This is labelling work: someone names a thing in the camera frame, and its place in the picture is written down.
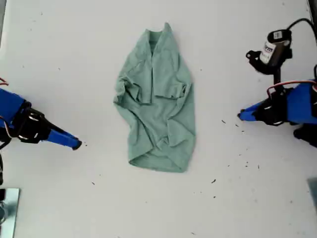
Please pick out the steel plate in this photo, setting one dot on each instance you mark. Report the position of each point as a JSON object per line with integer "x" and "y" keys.
{"x": 8, "y": 213}

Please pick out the black camera stalk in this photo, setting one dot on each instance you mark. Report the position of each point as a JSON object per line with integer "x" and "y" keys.
{"x": 260, "y": 64}

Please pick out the green t-shirt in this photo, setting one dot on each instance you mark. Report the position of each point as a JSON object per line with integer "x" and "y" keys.
{"x": 158, "y": 116}

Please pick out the black camera box white label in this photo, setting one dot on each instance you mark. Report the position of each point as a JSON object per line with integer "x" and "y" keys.
{"x": 273, "y": 48}

